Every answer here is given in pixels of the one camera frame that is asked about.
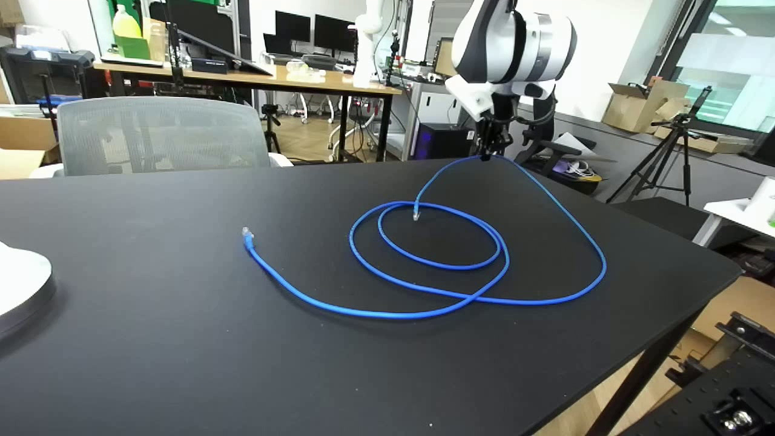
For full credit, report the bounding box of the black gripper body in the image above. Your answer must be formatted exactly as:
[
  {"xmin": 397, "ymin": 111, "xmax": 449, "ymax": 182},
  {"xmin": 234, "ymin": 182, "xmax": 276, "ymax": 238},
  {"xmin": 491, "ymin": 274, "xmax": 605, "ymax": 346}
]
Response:
[{"xmin": 475, "ymin": 91, "xmax": 518, "ymax": 149}]

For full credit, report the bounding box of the blue ethernet cable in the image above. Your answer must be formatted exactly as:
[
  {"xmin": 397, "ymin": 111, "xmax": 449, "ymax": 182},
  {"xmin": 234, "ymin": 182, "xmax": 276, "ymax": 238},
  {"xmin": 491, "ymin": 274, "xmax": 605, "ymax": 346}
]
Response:
[{"xmin": 240, "ymin": 152, "xmax": 611, "ymax": 323}]

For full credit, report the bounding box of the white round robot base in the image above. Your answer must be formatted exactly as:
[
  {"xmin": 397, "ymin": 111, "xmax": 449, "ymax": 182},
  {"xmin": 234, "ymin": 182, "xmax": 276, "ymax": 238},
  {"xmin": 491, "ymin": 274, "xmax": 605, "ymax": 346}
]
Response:
[{"xmin": 0, "ymin": 241, "xmax": 53, "ymax": 318}]

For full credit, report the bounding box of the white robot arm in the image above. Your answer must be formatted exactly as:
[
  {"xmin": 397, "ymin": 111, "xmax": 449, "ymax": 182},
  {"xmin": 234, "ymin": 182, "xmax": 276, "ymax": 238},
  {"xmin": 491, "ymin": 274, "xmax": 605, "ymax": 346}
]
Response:
[{"xmin": 446, "ymin": 0, "xmax": 578, "ymax": 157}]

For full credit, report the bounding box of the black office chair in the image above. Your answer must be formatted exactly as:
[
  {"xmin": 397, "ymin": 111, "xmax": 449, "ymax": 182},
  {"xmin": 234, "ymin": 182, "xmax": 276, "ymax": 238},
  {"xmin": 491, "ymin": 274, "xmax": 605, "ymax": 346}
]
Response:
[{"xmin": 517, "ymin": 97, "xmax": 602, "ymax": 194}]

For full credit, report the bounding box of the open cardboard box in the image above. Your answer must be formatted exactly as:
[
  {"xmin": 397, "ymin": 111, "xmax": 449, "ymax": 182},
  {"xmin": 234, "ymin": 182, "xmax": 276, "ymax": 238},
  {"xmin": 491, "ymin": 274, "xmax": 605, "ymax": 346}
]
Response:
[{"xmin": 602, "ymin": 80, "xmax": 687, "ymax": 132}]

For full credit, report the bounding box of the black computer monitor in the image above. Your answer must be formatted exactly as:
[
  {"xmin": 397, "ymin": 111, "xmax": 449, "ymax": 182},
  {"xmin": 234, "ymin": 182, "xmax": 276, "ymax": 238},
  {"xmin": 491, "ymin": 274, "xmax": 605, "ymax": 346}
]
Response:
[
  {"xmin": 314, "ymin": 14, "xmax": 353, "ymax": 50},
  {"xmin": 276, "ymin": 11, "xmax": 311, "ymax": 42}
]

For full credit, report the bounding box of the wooden desk with black legs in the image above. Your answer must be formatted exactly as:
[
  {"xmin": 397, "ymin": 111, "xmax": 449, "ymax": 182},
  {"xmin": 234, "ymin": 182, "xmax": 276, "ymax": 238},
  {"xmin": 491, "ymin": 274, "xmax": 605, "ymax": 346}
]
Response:
[{"xmin": 95, "ymin": 62, "xmax": 401, "ymax": 159}]

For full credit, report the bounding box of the white side table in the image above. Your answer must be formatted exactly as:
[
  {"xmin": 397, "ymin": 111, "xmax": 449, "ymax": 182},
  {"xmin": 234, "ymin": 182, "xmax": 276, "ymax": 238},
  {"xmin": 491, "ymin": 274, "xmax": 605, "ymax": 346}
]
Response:
[{"xmin": 692, "ymin": 177, "xmax": 775, "ymax": 247}]

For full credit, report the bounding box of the black table leg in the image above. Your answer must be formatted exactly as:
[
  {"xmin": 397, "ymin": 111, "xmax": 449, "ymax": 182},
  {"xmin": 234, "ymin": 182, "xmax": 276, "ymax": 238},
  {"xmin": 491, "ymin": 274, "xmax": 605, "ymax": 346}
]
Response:
[{"xmin": 586, "ymin": 314, "xmax": 695, "ymax": 436}]

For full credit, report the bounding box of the black perforated metal plate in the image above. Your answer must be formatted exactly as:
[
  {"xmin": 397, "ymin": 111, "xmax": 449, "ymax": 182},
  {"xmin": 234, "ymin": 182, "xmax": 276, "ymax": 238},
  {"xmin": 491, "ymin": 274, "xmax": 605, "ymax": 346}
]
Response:
[{"xmin": 619, "ymin": 313, "xmax": 775, "ymax": 436}]

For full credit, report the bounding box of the grey mesh office chair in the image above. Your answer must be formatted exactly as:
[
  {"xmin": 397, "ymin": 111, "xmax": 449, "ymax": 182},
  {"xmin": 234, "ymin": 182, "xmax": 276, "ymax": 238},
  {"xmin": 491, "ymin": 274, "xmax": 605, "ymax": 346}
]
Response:
[{"xmin": 36, "ymin": 97, "xmax": 291, "ymax": 178}]

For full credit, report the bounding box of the black camera tripod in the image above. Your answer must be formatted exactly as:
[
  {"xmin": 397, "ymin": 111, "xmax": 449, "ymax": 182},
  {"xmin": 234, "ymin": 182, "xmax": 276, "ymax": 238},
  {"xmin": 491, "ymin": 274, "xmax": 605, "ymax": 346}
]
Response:
[{"xmin": 609, "ymin": 84, "xmax": 711, "ymax": 204}]

